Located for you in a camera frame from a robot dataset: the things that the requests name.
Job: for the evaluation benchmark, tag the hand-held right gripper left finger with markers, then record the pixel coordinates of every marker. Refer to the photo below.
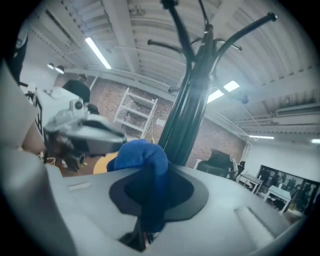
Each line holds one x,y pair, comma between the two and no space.
75,212

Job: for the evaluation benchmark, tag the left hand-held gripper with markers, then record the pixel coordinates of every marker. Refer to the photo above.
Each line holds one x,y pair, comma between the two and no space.
60,107

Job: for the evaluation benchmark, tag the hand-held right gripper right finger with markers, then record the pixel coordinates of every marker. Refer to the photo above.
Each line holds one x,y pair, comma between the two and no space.
225,212

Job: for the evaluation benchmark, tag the blue cloth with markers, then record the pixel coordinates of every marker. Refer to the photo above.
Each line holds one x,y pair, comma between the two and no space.
142,155

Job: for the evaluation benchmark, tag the black coat rack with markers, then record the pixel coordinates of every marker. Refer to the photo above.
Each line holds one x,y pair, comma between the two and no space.
185,112

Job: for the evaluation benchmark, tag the person's left forearm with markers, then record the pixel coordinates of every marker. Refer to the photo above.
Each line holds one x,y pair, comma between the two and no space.
32,140

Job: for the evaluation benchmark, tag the round wooden table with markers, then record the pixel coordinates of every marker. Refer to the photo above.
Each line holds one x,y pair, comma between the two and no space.
102,163

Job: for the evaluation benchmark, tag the white metal shelving unit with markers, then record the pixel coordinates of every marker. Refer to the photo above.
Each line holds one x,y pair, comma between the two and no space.
135,112

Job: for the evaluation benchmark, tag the white desk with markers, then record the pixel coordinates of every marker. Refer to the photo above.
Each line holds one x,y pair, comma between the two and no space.
278,193
251,180

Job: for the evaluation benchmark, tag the dark glass window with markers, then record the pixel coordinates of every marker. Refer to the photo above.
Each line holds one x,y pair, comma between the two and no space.
287,185

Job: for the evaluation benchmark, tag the black pendant lamp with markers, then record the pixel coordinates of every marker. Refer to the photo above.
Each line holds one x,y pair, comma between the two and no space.
60,68
50,65

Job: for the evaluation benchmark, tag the ceiling air conditioner unit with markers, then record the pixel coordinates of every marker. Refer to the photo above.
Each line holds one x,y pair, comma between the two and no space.
297,110

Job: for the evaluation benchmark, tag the white wall paper sheet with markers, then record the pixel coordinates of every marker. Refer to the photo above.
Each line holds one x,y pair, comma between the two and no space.
160,121

